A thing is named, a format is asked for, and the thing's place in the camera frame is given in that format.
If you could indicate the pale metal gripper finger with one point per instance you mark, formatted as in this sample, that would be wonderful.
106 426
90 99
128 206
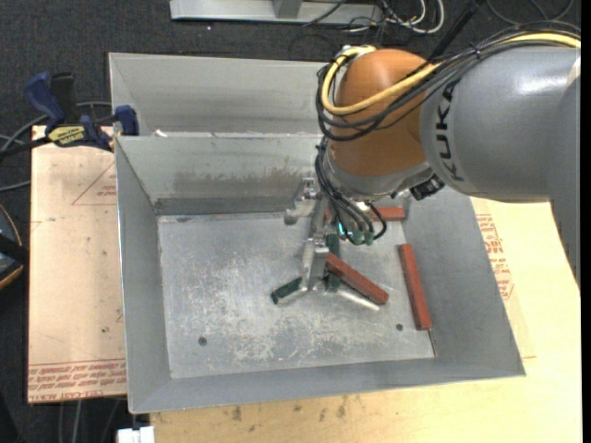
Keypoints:
319 266
306 266

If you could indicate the dark green flat block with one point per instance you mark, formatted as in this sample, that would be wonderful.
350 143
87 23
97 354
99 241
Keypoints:
287 291

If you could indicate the red-brown flat block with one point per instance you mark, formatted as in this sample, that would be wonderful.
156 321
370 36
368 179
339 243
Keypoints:
358 280
415 289
391 213

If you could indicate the grey metal bin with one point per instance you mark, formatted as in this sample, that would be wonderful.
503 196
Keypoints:
221 293

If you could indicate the brown cardboard board red print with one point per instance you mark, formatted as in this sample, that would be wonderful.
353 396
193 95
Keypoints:
74 256

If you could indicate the black cylinder on white bracket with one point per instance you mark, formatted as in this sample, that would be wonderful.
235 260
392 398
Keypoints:
427 187

